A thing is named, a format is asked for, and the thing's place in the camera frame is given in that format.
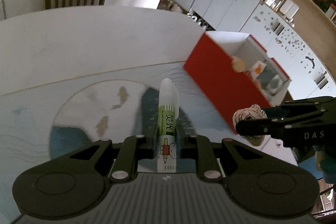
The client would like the white grey wipes packet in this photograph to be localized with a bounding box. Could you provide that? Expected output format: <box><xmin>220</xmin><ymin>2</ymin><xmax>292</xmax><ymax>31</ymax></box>
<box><xmin>249</xmin><ymin>60</ymin><xmax>285</xmax><ymax>96</ymax></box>

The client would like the green white glue stick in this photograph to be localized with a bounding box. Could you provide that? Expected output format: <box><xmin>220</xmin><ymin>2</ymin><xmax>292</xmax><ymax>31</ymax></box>
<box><xmin>157</xmin><ymin>78</ymin><xmax>179</xmax><ymax>173</ymax></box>

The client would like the white wall cabinet unit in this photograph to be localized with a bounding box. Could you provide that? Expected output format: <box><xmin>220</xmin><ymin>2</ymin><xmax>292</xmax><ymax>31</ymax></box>
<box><xmin>173</xmin><ymin>0</ymin><xmax>335</xmax><ymax>99</ymax></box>

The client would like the yellow plush toy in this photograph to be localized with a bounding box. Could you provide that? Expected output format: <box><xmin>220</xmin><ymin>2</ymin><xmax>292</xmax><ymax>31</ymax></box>
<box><xmin>231</xmin><ymin>56</ymin><xmax>246</xmax><ymax>73</ymax></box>

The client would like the striped cat face plush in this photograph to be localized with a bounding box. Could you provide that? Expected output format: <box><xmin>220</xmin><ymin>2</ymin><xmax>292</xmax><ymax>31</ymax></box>
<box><xmin>232</xmin><ymin>104</ymin><xmax>267</xmax><ymax>147</ymax></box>

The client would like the red cardboard shoe box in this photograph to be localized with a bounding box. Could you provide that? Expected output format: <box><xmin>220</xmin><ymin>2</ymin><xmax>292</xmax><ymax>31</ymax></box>
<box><xmin>183</xmin><ymin>31</ymin><xmax>291</xmax><ymax>128</ymax></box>

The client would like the white shoe pair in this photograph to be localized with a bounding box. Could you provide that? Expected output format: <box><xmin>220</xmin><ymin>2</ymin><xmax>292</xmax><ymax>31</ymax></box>
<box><xmin>187</xmin><ymin>13</ymin><xmax>212</xmax><ymax>31</ymax></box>

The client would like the blue gloved left hand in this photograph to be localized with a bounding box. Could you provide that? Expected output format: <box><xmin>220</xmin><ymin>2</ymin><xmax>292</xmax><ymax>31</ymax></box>
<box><xmin>313</xmin><ymin>145</ymin><xmax>335</xmax><ymax>184</ymax></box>

